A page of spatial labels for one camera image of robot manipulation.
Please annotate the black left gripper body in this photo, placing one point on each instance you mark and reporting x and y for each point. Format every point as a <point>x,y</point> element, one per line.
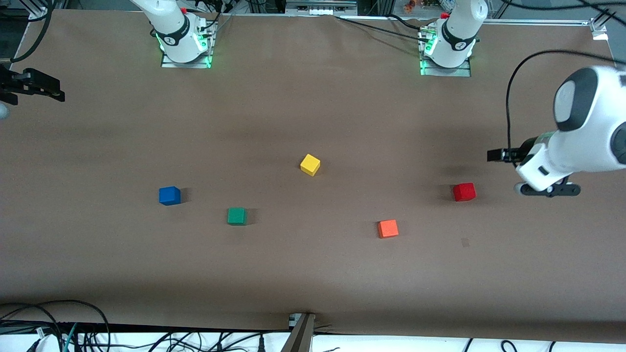
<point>521,152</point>

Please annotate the orange block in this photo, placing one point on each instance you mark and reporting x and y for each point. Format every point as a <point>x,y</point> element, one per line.
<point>388,229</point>

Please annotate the red block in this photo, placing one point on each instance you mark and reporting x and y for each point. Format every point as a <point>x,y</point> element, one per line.
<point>464,192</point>

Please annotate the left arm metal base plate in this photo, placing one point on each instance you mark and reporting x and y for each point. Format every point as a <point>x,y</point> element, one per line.
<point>462,72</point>

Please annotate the yellow block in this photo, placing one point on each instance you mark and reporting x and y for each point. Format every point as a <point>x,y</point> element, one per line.
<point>310,164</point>

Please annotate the metal post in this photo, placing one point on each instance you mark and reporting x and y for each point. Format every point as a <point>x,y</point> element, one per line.
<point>301,337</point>

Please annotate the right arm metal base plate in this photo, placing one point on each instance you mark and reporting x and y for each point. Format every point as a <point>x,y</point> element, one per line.
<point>168,64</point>

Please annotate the green block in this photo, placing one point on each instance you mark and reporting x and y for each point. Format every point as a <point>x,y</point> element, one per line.
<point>236,216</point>

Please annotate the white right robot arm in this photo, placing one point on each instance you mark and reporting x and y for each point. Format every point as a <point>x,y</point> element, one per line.
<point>171,29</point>

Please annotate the blue block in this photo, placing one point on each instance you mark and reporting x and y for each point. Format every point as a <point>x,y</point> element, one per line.
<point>169,196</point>

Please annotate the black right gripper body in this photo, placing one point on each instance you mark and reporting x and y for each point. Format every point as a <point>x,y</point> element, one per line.
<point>14,82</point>

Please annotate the small orange toy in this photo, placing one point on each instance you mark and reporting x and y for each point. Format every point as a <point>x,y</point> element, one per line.
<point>409,6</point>

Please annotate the metal corner bracket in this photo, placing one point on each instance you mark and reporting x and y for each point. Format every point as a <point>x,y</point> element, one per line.
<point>39,13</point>
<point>599,29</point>

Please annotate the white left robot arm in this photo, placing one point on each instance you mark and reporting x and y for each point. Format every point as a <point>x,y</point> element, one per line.
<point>587,146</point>

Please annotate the metal rail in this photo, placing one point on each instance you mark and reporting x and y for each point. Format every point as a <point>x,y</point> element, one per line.
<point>320,7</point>

